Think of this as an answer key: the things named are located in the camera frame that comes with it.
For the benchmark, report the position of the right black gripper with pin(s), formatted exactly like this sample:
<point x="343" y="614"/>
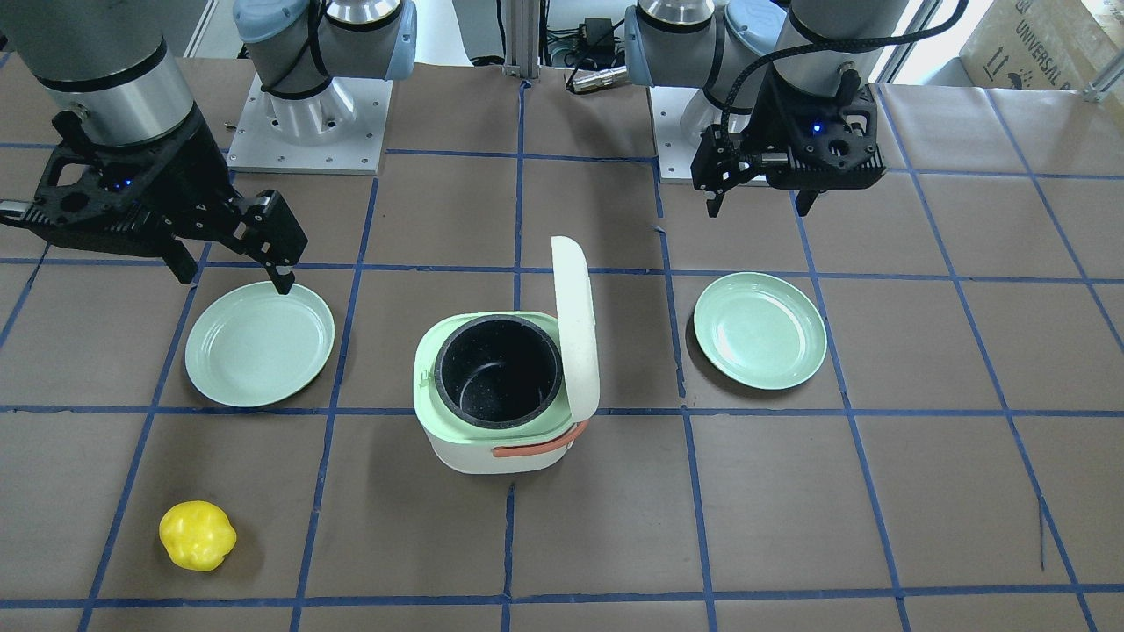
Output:
<point x="186" y="174"/>

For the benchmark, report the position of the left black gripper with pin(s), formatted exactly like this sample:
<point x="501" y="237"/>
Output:
<point x="757" y="123"/>

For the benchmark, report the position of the white rice cooker orange handle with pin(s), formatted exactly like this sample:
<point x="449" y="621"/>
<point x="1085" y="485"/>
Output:
<point x="509" y="392"/>

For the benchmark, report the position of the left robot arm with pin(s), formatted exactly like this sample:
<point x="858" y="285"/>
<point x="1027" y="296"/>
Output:
<point x="727" y="48"/>

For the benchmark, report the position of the green plate near left arm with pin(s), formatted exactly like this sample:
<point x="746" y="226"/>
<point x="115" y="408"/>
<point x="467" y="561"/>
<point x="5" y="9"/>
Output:
<point x="760" y="331"/>

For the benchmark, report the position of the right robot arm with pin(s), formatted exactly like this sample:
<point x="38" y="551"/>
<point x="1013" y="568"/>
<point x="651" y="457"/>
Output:
<point x="111" y="61"/>

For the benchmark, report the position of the green plate near right arm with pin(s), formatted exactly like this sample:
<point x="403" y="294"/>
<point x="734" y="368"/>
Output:
<point x="254" y="346"/>

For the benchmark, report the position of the black power adapter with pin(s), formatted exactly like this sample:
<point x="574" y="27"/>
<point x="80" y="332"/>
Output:
<point x="596" y="36"/>

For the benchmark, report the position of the cardboard box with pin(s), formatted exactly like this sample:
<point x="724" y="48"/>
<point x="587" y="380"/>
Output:
<point x="1042" y="45"/>

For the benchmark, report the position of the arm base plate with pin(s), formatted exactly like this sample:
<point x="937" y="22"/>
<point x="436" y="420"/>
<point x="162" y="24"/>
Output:
<point x="339" y="132"/>
<point x="679" y="117"/>

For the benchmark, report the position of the aluminium frame post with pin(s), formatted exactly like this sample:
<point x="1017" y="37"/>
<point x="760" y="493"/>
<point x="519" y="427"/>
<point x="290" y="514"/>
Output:
<point x="521" y="42"/>

